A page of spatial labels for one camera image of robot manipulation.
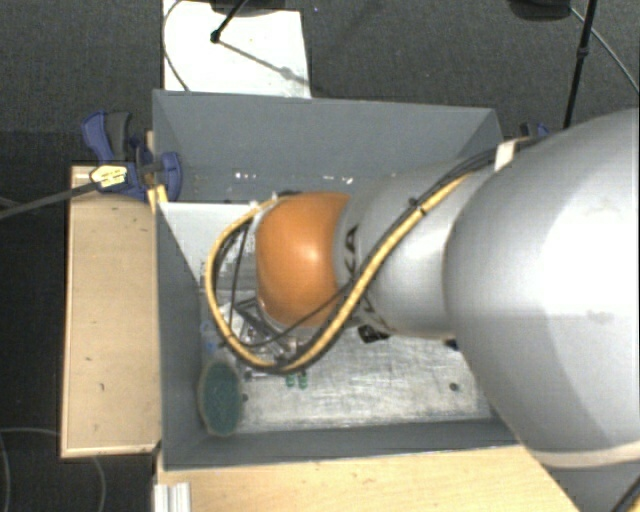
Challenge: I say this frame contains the green round sponge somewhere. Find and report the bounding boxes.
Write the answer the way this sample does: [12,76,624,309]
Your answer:
[196,359,246,438]

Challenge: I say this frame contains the pale wood board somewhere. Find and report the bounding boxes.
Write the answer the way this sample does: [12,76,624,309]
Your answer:
[59,164,164,459]

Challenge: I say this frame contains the grey metal bin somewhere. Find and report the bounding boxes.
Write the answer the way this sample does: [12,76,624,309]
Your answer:
[149,88,522,471]

